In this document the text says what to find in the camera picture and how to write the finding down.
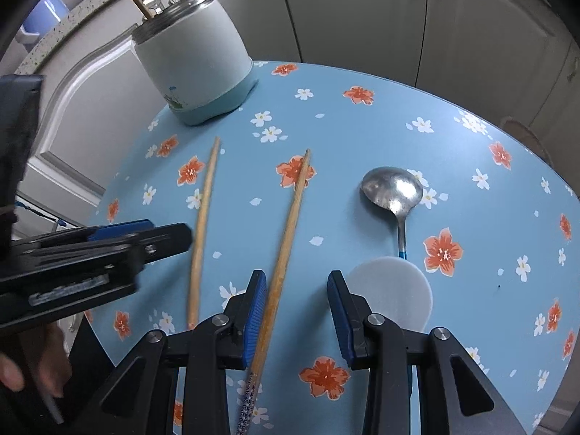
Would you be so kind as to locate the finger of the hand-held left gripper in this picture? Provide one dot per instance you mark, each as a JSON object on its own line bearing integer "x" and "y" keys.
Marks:
{"x": 120, "y": 230}
{"x": 167, "y": 241}

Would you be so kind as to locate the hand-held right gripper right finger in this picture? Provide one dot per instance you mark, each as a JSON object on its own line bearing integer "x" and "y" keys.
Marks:
{"x": 340, "y": 317}

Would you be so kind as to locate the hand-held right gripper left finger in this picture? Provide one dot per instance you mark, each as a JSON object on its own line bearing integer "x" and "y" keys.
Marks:
{"x": 256, "y": 317}

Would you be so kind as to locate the white and teal insulated jar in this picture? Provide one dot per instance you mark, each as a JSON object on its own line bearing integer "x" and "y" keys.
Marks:
{"x": 195, "y": 63}

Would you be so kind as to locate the person's left hand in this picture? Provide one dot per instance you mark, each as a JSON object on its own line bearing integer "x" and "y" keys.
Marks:
{"x": 45, "y": 358}

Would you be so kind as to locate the white plastic soup spoon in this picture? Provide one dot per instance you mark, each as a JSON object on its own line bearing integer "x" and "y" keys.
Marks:
{"x": 394, "y": 290}

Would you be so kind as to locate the white cabinet door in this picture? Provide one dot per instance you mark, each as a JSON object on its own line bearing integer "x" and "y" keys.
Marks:
{"x": 263, "y": 18}
{"x": 562, "y": 108}
{"x": 68, "y": 136}
{"x": 353, "y": 18}
{"x": 489, "y": 31}

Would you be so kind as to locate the speckled stone countertop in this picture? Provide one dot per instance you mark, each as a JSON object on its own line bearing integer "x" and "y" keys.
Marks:
{"x": 81, "y": 13}

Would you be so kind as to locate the blue box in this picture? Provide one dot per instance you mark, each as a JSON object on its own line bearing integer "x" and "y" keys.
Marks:
{"x": 45, "y": 13}

